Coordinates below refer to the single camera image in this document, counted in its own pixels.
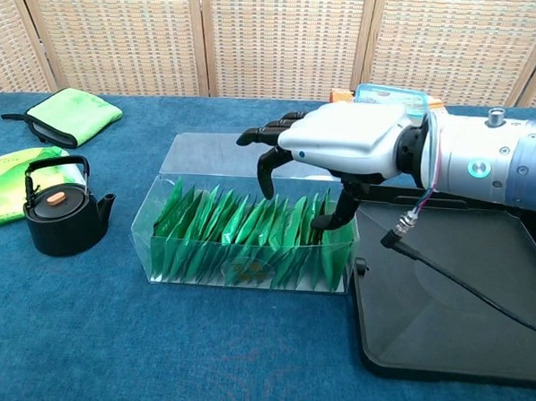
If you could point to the orange snack carton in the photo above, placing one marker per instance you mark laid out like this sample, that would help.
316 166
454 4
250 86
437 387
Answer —
342 96

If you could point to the black square plastic tray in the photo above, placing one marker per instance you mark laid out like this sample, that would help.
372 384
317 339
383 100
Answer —
446 308

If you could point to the green zip pouch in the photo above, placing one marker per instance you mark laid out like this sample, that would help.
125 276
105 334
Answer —
70 114

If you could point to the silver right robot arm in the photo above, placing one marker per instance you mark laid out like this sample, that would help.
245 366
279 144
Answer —
477 144

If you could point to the clear container with blue lid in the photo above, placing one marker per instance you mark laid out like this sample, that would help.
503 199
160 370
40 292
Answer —
386 95

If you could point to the green yellow tissue pack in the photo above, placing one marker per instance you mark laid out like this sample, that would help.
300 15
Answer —
3 182

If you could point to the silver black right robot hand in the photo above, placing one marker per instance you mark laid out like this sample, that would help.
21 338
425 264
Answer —
343 137

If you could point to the clear box of green packets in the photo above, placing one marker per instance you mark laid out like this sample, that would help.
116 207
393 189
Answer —
198 156

